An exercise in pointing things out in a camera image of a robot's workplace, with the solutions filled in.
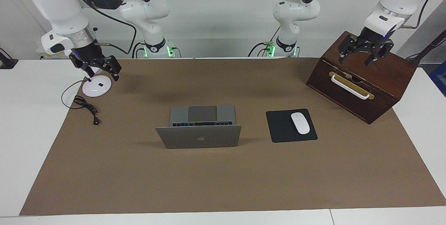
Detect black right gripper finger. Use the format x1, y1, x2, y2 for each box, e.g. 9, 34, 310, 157
74, 60, 95, 79
101, 55, 122, 81

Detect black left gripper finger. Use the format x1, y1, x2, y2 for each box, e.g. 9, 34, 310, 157
364, 40, 394, 67
338, 35, 360, 64

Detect silver apple laptop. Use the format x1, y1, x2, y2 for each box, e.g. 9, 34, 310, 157
155, 105, 242, 149

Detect white desk lamp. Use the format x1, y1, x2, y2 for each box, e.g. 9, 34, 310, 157
82, 65, 112, 98

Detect dark wooden box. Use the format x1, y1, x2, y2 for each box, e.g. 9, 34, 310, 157
306, 31, 418, 125

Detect black stand pole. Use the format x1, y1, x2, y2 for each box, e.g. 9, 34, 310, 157
406, 30, 446, 66

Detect blue object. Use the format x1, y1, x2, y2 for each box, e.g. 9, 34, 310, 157
429, 61, 446, 97

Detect black stand foot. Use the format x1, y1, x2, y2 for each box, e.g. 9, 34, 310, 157
0, 48, 18, 69

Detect white computer mouse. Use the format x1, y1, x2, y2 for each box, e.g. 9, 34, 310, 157
291, 112, 310, 135

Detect black mouse pad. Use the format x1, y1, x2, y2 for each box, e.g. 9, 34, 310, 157
266, 109, 318, 143

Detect brown table mat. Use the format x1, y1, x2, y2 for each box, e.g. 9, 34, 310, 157
19, 58, 446, 216

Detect black arm base cables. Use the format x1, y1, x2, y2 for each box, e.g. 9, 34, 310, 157
248, 28, 279, 57
131, 42, 146, 59

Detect black lamp power cable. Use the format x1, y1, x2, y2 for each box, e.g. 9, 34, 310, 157
61, 80, 101, 126

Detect white box handle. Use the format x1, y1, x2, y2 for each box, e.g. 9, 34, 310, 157
331, 75, 370, 100

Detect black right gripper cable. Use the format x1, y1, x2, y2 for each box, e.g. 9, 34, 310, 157
74, 0, 137, 55

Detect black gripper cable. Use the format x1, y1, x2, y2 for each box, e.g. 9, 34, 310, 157
400, 0, 446, 30
74, 0, 137, 55

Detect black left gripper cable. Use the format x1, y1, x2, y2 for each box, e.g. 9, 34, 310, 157
400, 0, 446, 30

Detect gold handle plate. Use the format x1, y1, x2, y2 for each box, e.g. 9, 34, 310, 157
329, 71, 375, 100

